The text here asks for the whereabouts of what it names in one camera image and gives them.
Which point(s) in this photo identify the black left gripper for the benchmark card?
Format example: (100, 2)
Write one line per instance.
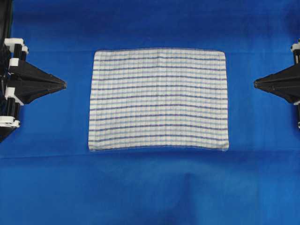
(14, 94)

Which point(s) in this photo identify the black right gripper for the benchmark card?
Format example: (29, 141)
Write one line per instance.
(290, 94)

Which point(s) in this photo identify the blue striped white towel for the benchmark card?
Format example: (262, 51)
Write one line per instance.
(158, 97)

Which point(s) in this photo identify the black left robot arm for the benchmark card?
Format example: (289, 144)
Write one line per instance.
(6, 13)

